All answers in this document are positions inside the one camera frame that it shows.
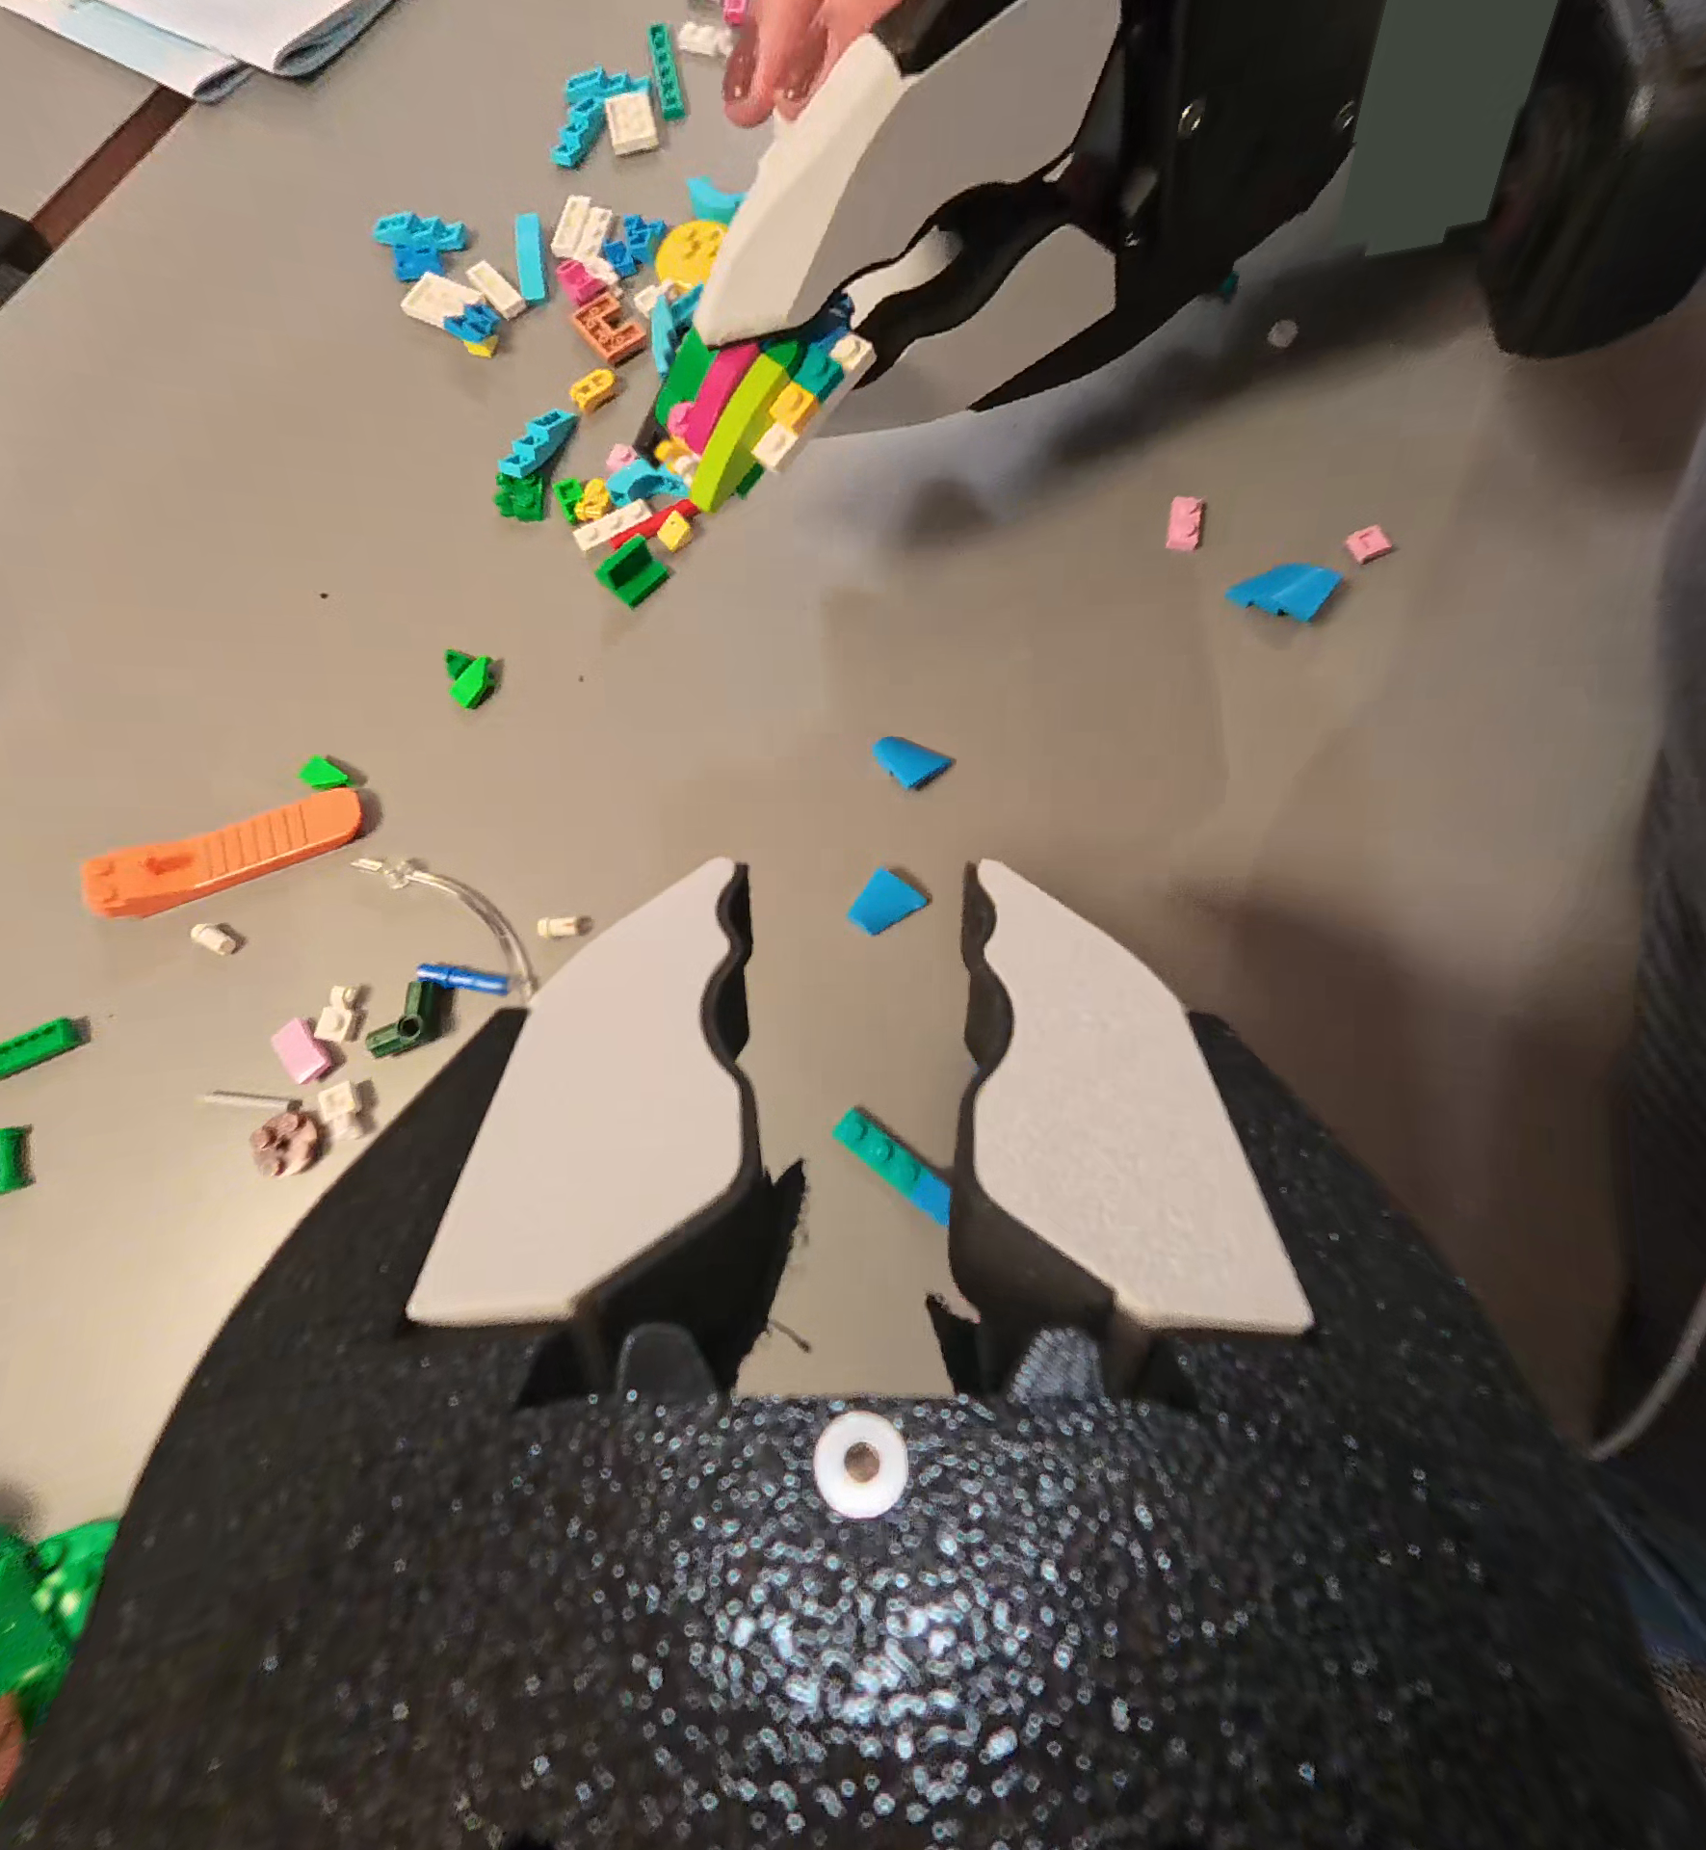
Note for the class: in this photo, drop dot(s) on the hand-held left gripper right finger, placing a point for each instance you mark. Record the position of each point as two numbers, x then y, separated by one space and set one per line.
1113 1128

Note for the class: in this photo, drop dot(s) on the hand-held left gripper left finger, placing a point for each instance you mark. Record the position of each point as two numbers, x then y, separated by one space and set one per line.
605 1113

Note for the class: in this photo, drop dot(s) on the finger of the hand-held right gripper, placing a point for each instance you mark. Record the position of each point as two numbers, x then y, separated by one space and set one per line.
852 172
1042 334

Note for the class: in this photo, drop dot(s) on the colourful lego assembly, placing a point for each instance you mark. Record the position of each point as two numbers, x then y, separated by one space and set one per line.
738 419

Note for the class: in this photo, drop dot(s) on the blue lego pin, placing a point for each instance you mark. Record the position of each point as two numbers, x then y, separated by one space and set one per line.
460 980

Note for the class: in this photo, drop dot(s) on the dark green lego connector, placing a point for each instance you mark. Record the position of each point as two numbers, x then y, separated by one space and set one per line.
412 1021

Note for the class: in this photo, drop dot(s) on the teal lego plate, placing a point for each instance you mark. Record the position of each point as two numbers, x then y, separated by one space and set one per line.
889 1156

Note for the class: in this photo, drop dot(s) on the transparent curved lego piece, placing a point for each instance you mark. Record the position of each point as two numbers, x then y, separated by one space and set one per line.
483 911

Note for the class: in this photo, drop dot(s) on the pink lego plate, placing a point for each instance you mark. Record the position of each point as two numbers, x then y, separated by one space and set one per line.
1369 543
1186 522

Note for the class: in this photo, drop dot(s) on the small white lego clip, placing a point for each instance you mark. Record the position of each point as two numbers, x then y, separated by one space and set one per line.
341 1016
345 1110

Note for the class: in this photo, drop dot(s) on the pile of loose lego pieces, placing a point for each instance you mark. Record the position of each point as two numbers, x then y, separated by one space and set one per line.
592 244

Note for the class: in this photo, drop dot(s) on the pink lego tile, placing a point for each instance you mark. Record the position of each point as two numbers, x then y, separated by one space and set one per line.
300 1052

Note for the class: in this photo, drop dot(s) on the brown round lego piece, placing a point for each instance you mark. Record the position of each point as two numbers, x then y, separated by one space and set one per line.
282 1143

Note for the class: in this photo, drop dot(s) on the grey lego rod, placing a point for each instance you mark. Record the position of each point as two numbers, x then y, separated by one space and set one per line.
254 1098

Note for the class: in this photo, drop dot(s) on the large blue curved lego slope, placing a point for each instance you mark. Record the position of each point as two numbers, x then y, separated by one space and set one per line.
1284 591

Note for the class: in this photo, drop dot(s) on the green lego slope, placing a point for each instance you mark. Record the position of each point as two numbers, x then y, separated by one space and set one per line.
324 774
473 681

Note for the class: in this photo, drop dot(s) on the long green lego plate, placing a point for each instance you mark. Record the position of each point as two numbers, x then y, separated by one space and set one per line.
29 1049

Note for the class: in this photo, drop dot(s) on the green lego landscape build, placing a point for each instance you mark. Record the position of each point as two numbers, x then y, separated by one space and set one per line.
1 1648

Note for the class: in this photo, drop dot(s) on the person's right hand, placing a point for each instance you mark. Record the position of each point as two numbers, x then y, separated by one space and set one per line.
796 57

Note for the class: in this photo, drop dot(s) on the orange brick separator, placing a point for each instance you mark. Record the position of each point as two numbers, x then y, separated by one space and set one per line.
215 856

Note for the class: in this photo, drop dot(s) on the instruction booklet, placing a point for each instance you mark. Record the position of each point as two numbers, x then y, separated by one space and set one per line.
201 36

